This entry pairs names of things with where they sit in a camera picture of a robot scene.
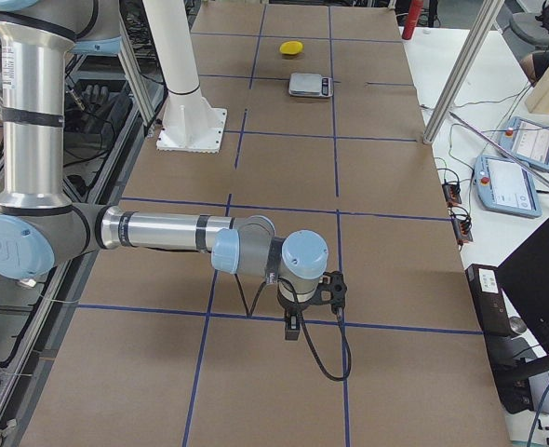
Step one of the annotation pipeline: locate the white pedestal column base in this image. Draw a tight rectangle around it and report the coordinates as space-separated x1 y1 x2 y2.
143 0 227 153

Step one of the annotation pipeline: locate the black computer monitor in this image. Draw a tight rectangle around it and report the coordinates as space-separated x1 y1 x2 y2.
497 218 549 353

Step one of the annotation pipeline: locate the red bottle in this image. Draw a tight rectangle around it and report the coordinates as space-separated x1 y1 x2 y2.
401 0 423 40

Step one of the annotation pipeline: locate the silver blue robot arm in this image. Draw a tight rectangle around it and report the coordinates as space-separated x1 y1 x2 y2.
0 1 328 340

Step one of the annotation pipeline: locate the near orange circuit board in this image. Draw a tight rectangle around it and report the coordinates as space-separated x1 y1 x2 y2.
449 205 473 246

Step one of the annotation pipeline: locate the far blue teach pendant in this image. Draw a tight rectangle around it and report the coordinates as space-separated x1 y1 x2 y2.
500 116 549 171

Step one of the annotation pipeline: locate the blue teach pendant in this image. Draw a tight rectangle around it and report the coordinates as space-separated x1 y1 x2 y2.
474 155 542 218
500 116 549 171

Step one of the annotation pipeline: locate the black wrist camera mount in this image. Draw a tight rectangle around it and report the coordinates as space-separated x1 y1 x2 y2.
311 271 347 313

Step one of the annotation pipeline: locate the orange circuit board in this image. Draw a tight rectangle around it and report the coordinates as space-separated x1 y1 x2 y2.
449 205 473 246
438 168 462 207

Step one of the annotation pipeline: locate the far orange circuit board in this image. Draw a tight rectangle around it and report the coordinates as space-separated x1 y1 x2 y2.
438 168 462 207

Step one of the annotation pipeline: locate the near blue teach pendant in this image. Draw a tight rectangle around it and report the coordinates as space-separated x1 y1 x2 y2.
474 155 542 218

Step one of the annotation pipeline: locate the silver digital kitchen scale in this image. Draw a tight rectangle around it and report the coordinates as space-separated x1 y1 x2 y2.
288 73 334 98

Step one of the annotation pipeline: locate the aluminium frame post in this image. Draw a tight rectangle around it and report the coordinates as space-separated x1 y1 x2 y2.
422 0 504 144

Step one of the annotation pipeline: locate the brown paper table cover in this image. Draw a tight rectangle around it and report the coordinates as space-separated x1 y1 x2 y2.
20 5 513 447

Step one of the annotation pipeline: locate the black mini computer box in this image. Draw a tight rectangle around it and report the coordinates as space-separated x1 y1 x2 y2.
465 264 518 338

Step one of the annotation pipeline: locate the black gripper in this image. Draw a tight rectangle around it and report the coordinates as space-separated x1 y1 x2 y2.
277 291 301 341

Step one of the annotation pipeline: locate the yellow mango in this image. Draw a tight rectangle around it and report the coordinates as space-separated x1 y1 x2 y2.
279 40 303 58

